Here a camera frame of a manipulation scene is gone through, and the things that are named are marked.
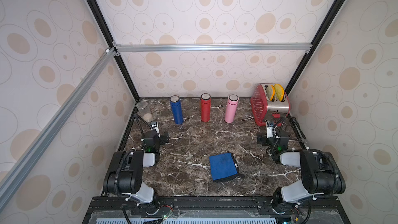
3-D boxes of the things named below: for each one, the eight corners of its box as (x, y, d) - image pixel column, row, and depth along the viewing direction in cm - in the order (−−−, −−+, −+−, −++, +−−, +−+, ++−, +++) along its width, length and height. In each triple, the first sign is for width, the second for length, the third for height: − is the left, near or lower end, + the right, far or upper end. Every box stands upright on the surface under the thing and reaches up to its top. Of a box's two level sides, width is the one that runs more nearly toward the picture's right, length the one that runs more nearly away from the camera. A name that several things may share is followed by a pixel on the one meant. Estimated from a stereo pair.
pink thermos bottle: (225, 123, 108) (229, 101, 91) (224, 116, 112) (228, 94, 95) (233, 123, 108) (239, 101, 91) (232, 116, 112) (237, 94, 95)
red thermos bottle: (201, 122, 108) (200, 100, 91) (201, 115, 112) (200, 93, 95) (209, 122, 108) (211, 100, 91) (209, 115, 112) (210, 93, 95)
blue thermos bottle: (174, 124, 107) (168, 103, 90) (175, 117, 111) (170, 95, 94) (183, 124, 107) (179, 103, 90) (184, 117, 111) (180, 95, 94)
